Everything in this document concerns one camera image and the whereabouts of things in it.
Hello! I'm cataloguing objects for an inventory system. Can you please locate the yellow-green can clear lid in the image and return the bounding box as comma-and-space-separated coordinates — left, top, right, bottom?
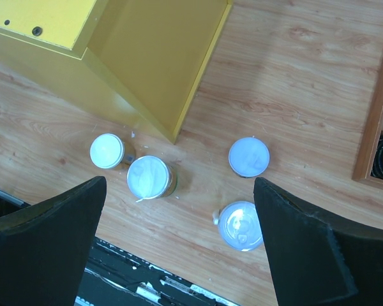
126, 156, 178, 202

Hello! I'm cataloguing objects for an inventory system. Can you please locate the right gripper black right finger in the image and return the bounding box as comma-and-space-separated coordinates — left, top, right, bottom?
253, 177, 383, 305

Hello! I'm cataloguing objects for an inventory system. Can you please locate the yellow wooden cabinet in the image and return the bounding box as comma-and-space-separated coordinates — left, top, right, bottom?
0, 1, 232, 142

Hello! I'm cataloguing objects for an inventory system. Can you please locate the purple-label can with spoon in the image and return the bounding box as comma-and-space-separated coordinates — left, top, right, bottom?
213, 201, 263, 252

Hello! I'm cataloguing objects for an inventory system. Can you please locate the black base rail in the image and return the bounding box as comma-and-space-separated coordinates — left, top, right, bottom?
0, 190, 230, 305

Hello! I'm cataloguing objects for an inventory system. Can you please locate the small yellow white-lid can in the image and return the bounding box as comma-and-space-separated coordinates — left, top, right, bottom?
89, 133, 136, 170

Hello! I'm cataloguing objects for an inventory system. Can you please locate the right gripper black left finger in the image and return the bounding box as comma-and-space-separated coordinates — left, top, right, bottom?
0, 176, 107, 305

